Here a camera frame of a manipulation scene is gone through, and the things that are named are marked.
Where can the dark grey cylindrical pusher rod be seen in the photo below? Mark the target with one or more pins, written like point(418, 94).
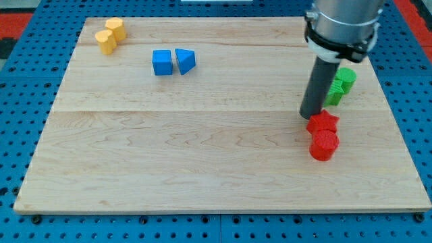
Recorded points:
point(321, 79)

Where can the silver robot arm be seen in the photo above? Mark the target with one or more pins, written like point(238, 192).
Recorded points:
point(336, 30)

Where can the green star block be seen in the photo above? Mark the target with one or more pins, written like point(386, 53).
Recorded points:
point(335, 94)

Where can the green cylinder block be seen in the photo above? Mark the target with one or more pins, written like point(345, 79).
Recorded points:
point(348, 77)

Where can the red star block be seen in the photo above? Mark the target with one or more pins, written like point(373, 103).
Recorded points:
point(322, 121)

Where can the red cylinder block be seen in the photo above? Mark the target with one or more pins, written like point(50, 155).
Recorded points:
point(324, 144)

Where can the wooden board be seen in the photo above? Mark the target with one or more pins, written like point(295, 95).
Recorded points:
point(226, 137)

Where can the blue triangular prism block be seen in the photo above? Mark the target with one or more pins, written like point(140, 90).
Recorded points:
point(185, 59)

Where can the blue cube block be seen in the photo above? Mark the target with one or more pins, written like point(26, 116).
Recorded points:
point(162, 62)

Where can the yellow hexagonal block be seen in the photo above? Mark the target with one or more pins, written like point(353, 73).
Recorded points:
point(116, 25)

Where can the yellow heart block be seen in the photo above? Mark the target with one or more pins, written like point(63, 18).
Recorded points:
point(106, 41)

